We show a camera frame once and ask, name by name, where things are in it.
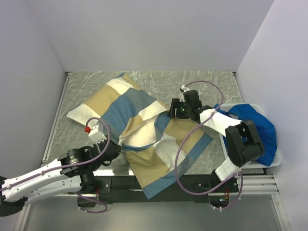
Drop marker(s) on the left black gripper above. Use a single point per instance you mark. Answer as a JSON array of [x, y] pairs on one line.
[[119, 148]]

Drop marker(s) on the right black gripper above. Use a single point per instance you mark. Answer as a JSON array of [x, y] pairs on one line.
[[175, 103]]

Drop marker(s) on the blue beige patchwork pillowcase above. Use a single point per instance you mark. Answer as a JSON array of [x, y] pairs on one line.
[[157, 147]]

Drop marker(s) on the cream white pillow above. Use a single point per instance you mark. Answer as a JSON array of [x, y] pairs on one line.
[[138, 133]]

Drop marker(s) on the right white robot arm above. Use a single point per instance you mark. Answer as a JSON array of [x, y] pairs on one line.
[[244, 144]]

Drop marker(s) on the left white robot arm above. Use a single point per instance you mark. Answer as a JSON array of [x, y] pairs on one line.
[[72, 172]]

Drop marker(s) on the white plastic basket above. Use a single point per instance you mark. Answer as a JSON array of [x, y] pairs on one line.
[[277, 160]]

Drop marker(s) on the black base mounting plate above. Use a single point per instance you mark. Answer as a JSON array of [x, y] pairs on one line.
[[126, 189]]

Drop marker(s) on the blue cloth in basket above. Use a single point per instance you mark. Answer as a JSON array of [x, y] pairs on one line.
[[265, 128]]

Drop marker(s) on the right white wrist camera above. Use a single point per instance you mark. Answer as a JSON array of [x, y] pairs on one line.
[[184, 89]]

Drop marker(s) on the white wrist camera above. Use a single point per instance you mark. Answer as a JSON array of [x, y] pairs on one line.
[[184, 89], [96, 134]]

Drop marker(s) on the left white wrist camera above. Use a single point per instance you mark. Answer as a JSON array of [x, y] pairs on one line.
[[96, 134]]

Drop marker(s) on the aluminium rail frame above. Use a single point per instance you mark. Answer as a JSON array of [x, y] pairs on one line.
[[253, 185]]

